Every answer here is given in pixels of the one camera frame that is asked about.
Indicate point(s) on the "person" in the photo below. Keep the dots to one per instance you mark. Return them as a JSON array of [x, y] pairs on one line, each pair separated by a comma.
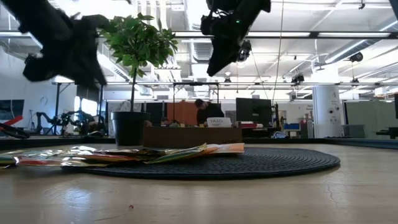
[[210, 113]]

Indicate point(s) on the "round black stage light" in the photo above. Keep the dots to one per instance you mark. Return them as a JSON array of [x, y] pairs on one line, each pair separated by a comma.
[[356, 57]]

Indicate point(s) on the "brown wooden tea organizer box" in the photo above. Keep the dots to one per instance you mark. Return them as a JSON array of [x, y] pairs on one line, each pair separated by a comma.
[[186, 137]]

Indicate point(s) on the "orange partition wall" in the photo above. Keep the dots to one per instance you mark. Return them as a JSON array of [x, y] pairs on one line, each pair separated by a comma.
[[183, 113]]

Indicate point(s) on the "black ceiling spotlight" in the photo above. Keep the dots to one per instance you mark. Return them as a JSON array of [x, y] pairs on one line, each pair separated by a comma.
[[298, 78]]

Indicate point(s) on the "orange Tazo tea packet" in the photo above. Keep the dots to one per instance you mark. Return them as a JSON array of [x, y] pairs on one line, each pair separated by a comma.
[[227, 148]]

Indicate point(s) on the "dark wall screen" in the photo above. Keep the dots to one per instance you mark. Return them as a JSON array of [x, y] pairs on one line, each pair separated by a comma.
[[11, 109]]

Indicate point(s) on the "white round pillar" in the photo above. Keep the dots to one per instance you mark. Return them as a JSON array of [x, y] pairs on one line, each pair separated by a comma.
[[326, 118]]

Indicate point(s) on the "blue storage bin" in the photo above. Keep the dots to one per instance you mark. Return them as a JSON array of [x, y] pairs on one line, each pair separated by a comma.
[[291, 127]]

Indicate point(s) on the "ribbed ventilation duct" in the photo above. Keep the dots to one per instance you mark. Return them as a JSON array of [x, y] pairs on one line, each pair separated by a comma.
[[199, 51]]

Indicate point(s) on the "black background robot rig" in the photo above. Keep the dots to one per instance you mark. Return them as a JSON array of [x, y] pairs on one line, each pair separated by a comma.
[[63, 120]]

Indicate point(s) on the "black ceiling-mounted camera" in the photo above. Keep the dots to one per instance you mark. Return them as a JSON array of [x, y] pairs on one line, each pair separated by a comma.
[[247, 49]]

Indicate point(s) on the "black computer monitor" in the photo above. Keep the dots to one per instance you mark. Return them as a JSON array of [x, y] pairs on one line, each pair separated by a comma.
[[253, 112]]

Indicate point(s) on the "black background truss rail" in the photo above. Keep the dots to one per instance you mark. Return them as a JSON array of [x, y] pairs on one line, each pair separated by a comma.
[[280, 83]]

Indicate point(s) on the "red flat box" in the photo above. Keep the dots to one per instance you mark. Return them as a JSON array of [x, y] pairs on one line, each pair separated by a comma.
[[248, 125]]

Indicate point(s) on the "lemon lime green tea bag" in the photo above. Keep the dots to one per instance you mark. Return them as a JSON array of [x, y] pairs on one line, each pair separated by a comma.
[[7, 161], [180, 155]]

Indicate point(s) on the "black aluminium table frame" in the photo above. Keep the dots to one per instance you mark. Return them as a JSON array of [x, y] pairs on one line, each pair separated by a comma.
[[46, 141]]

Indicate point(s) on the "round dark woven placemat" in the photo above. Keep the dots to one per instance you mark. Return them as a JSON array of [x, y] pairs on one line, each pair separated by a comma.
[[264, 161]]

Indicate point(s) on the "grey green partition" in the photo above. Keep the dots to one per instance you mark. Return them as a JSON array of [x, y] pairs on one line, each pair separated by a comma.
[[370, 118]]

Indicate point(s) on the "white Tazo tea packet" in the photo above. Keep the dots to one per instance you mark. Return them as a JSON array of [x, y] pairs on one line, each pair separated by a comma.
[[219, 122]]

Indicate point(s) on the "white and blue bag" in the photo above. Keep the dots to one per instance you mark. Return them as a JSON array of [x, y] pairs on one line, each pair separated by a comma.
[[280, 135]]

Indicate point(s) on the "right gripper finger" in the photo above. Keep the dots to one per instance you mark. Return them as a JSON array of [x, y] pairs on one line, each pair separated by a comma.
[[233, 51], [217, 56]]

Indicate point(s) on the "green plant in black pot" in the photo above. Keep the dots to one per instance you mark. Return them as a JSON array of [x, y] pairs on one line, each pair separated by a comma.
[[130, 127]]

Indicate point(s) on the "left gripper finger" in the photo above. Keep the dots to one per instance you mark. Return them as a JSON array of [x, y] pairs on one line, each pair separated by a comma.
[[68, 67], [93, 22]]

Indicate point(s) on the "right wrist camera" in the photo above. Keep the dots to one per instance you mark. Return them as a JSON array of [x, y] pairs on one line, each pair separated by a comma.
[[209, 26]]

